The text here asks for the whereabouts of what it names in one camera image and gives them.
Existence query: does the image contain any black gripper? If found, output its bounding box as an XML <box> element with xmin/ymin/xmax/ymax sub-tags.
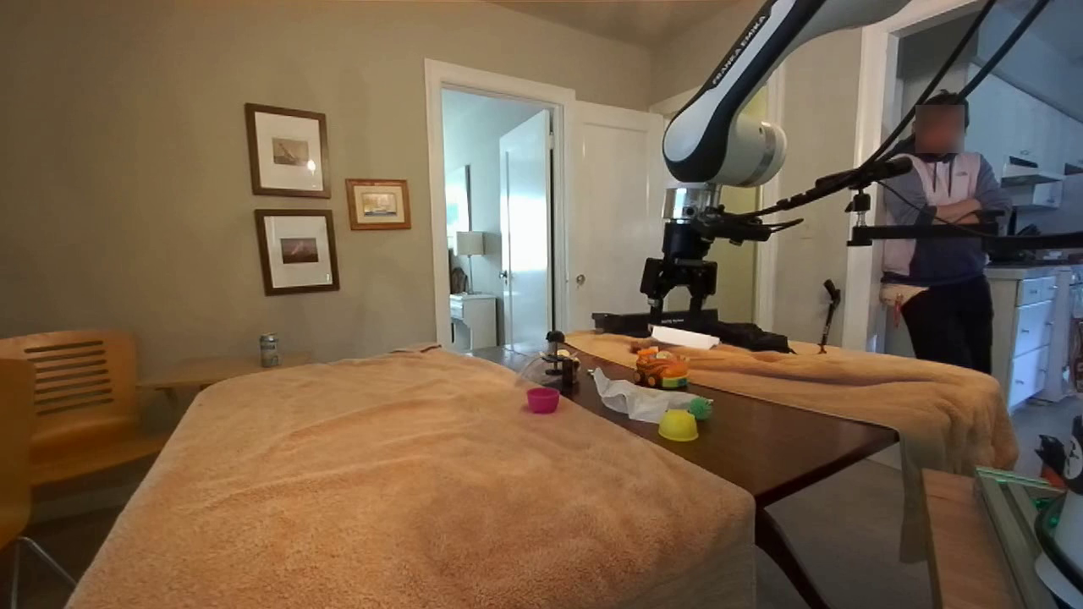
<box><xmin>635</xmin><ymin>219</ymin><xmax>725</xmax><ymax>321</ymax></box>

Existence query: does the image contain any yellow green ball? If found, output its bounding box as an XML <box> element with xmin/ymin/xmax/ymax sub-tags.
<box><xmin>656</xmin><ymin>406</ymin><xmax>705</xmax><ymax>448</ymax></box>

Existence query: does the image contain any white flat box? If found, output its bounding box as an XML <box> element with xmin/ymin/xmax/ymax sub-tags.
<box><xmin>648</xmin><ymin>321</ymin><xmax>725</xmax><ymax>351</ymax></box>

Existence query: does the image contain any orange toy truck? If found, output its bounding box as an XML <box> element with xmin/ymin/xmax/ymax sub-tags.
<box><xmin>629</xmin><ymin>343</ymin><xmax>695</xmax><ymax>392</ymax></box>

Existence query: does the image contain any flat black box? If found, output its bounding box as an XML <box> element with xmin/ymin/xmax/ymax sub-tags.
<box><xmin>588</xmin><ymin>304</ymin><xmax>797</xmax><ymax>356</ymax></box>

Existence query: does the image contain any crumpled white cloth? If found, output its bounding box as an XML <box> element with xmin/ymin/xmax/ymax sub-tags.
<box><xmin>585</xmin><ymin>364</ymin><xmax>707</xmax><ymax>427</ymax></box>

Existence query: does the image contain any black stick tool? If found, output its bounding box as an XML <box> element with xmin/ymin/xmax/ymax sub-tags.
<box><xmin>816</xmin><ymin>277</ymin><xmax>845</xmax><ymax>351</ymax></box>

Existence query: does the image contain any dark wooden table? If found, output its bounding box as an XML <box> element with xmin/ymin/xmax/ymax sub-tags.
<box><xmin>563</xmin><ymin>329</ymin><xmax>1022</xmax><ymax>569</ymax></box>

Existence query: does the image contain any standing person in vest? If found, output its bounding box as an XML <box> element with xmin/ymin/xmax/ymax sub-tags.
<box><xmin>878</xmin><ymin>89</ymin><xmax>1011</xmax><ymax>377</ymax></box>

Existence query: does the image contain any small brown framed picture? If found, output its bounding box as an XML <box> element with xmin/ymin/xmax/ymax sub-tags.
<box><xmin>347</xmin><ymin>175</ymin><xmax>413</xmax><ymax>234</ymax></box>

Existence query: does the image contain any large tan towel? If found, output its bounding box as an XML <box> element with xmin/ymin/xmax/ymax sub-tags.
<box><xmin>66</xmin><ymin>346</ymin><xmax>757</xmax><ymax>609</ymax></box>

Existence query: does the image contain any white cabinet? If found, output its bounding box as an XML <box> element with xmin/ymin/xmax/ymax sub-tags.
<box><xmin>978</xmin><ymin>259</ymin><xmax>1083</xmax><ymax>412</ymax></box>

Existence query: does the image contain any dark framed picture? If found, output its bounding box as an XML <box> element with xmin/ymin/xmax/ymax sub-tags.
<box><xmin>253</xmin><ymin>206</ymin><xmax>341</xmax><ymax>297</ymax></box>
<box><xmin>244</xmin><ymin>103</ymin><xmax>337</xmax><ymax>203</ymax></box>

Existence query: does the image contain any black and white device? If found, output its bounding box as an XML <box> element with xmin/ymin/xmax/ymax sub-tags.
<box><xmin>1030</xmin><ymin>412</ymin><xmax>1083</xmax><ymax>609</ymax></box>

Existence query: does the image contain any wooden chair with slatted back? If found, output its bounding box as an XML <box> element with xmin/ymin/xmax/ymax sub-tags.
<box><xmin>0</xmin><ymin>329</ymin><xmax>171</xmax><ymax>489</ymax></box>

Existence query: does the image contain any plain light wooden chair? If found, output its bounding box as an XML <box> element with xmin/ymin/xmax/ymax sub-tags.
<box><xmin>0</xmin><ymin>351</ymin><xmax>75</xmax><ymax>609</ymax></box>

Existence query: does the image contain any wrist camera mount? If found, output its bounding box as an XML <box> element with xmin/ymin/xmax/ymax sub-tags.
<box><xmin>705</xmin><ymin>206</ymin><xmax>805</xmax><ymax>248</ymax></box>

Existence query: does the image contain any camera stand with black boom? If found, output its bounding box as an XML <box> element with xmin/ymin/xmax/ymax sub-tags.
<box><xmin>813</xmin><ymin>152</ymin><xmax>1083</xmax><ymax>356</ymax></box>

